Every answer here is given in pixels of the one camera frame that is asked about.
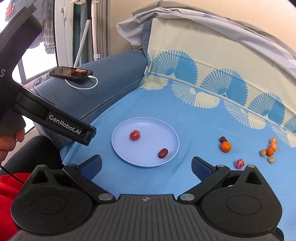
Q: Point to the peeled tangerine piece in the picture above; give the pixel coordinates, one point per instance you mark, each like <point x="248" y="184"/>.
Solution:
<point x="273" y="140"/>
<point x="273" y="145"/>

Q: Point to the blue fan-pattern sofa cover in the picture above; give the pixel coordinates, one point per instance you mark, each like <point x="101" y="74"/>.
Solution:
<point x="204" y="86"/>

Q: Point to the red cherry tomato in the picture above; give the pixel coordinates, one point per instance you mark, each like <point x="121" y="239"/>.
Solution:
<point x="134" y="135"/>

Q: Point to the blue sofa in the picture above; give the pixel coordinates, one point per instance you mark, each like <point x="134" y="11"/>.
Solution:
<point x="115" y="77"/>

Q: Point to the person's left hand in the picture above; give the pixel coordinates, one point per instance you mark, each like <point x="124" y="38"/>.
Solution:
<point x="10" y="141"/>

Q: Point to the yellow-green longan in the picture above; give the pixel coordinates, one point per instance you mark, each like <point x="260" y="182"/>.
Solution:
<point x="262" y="153"/>
<point x="271" y="159"/>

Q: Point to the small orange kumquat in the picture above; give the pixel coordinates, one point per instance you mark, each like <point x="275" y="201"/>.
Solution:
<point x="269" y="151"/>

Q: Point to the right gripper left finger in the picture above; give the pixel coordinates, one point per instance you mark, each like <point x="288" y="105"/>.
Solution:
<point x="83" y="174"/>

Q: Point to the red clothing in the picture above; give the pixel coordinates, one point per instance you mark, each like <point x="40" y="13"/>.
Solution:
<point x="9" y="190"/>

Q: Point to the dark red jujube on plate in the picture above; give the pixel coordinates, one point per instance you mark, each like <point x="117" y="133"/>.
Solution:
<point x="163" y="153"/>

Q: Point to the dark red jujube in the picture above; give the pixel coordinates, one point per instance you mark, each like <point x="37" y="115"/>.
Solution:
<point x="163" y="153"/>
<point x="222" y="139"/>

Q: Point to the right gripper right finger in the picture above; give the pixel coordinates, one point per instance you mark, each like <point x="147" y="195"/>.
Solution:
<point x="211" y="178"/>

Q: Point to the pink red fruit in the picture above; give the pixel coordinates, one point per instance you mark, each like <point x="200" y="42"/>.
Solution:
<point x="239" y="164"/>

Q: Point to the black smartphone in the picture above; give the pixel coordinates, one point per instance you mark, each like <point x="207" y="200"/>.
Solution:
<point x="70" y="73"/>

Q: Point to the orange tangerine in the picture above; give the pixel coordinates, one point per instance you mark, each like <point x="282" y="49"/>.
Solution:
<point x="225" y="147"/>

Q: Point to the white floor stand pole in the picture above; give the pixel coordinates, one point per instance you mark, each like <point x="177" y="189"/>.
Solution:
<point x="82" y="32"/>

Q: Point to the grey draped sheet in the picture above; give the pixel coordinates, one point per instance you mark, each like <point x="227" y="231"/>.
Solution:
<point x="253" y="37"/>

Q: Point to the light blue round plate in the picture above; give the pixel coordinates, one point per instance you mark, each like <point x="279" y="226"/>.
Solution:
<point x="155" y="135"/>

